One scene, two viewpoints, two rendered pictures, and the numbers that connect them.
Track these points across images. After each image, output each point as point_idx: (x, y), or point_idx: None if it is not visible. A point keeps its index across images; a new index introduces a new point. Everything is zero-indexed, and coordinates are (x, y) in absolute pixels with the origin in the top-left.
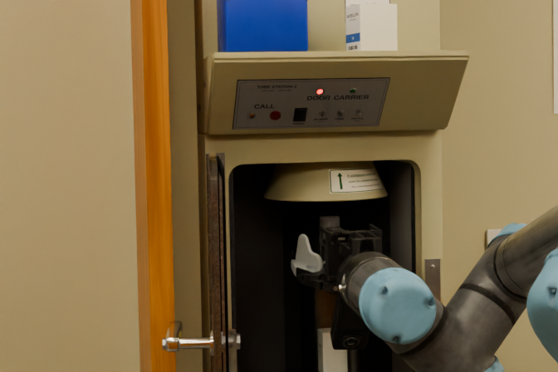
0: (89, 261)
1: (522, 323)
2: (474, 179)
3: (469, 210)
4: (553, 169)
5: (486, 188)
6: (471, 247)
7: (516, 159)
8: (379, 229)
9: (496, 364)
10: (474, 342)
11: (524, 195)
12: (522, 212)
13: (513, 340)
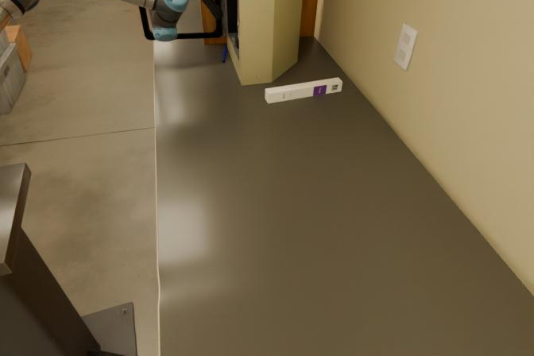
0: None
1: (401, 89)
2: None
3: (403, 5)
4: None
5: None
6: (397, 29)
7: None
8: None
9: (156, 29)
10: (152, 16)
11: (426, 9)
12: (422, 21)
13: (396, 94)
